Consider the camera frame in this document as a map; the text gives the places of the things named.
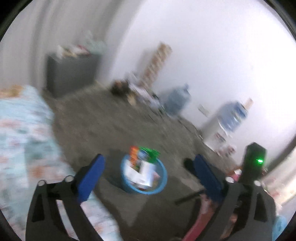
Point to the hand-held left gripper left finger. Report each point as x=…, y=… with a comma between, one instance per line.
x=91, y=177

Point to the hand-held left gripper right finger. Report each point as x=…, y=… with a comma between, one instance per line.
x=208, y=178

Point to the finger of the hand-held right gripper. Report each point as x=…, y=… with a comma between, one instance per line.
x=189, y=198

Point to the blue plastic basin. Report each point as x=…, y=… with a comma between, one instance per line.
x=159, y=183

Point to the green chip bag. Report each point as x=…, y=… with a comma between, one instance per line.
x=150, y=153

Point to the red plastic item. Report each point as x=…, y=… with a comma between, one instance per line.
x=198, y=227

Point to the white water dispenser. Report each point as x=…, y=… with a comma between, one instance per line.
x=215, y=132

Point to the blue water jug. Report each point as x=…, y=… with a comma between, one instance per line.
x=232, y=115
x=177, y=100

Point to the blue floral blanket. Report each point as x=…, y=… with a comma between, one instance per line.
x=23, y=139

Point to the black box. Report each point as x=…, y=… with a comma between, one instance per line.
x=119, y=88

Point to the grey cabinet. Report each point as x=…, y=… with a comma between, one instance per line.
x=69, y=74

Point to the patterned cardboard tube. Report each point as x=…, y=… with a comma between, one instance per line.
x=157, y=62

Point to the green storage basket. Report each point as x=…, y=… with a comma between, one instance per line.
x=98, y=47

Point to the grey curtain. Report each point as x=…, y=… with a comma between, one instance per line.
x=57, y=23

